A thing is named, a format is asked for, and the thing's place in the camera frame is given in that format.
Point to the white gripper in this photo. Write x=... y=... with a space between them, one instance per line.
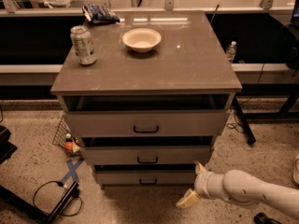
x=202 y=184

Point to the grey bottom drawer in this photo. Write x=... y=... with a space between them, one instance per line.
x=145 y=178

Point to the grey drawer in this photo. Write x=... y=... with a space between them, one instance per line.
x=145 y=155
x=142 y=124
x=145 y=178

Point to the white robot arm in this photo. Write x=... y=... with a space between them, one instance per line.
x=241 y=189

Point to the grey top drawer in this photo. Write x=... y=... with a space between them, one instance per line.
x=142 y=124

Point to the grey three-drawer cabinet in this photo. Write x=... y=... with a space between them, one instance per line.
x=186 y=71

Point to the grey middle drawer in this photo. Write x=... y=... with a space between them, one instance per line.
x=145 y=155

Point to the black table leg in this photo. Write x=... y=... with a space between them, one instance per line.
x=246 y=128

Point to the black object bottom right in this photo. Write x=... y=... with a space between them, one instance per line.
x=262 y=218

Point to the small orange bottle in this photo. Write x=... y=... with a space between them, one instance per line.
x=68 y=146

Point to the clear water bottle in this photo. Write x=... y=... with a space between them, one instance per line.
x=231 y=51

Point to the white paper bowl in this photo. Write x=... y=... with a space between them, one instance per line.
x=141 y=40

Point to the green soda can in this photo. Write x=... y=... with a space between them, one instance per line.
x=83 y=44

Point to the black floor stand bar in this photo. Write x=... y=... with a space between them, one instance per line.
x=8 y=197

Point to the black equipment left edge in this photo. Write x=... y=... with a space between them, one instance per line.
x=6 y=148

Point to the blue snack bag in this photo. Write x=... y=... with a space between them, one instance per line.
x=99 y=14

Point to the wire mesh basket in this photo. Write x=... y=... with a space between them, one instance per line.
x=59 y=139

